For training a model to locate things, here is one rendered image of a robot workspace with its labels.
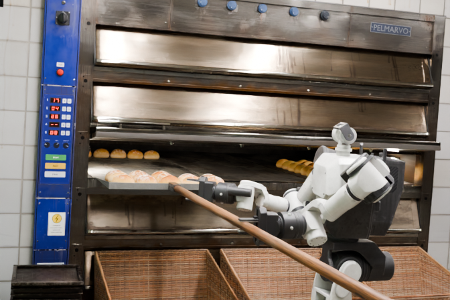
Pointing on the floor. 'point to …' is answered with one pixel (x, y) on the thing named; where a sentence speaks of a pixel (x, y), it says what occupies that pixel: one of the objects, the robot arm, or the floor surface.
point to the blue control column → (59, 52)
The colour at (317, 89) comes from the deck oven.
